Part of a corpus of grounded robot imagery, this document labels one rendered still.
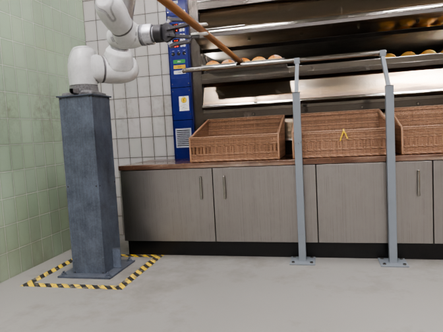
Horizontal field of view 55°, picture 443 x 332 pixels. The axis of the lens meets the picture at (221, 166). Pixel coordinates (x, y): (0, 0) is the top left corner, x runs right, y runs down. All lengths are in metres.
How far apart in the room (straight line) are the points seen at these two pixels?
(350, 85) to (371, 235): 1.04
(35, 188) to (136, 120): 0.90
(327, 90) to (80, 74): 1.57
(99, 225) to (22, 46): 1.19
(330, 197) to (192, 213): 0.82
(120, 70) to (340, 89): 1.43
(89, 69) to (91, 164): 0.52
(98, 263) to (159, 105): 1.28
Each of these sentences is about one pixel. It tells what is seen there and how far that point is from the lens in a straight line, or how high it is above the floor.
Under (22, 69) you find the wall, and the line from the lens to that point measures 2.85.
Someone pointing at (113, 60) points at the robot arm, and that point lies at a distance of 2.51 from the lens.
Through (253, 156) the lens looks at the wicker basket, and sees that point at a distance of 2.50.
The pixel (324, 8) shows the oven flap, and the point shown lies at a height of 1.54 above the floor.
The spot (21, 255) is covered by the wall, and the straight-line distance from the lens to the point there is 2.78.
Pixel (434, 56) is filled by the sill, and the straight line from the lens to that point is 3.07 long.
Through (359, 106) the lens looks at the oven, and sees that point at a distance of 2.97.
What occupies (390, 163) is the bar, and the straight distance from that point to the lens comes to 2.39.
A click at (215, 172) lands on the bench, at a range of 2.51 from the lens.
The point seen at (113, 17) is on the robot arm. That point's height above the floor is 1.23.
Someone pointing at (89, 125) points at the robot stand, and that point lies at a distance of 2.39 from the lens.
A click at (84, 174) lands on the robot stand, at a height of 0.57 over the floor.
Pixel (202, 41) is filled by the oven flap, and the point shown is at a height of 1.39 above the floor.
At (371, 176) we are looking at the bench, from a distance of 2.44.
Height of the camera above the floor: 0.75
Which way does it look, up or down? 5 degrees down
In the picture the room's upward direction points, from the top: 3 degrees counter-clockwise
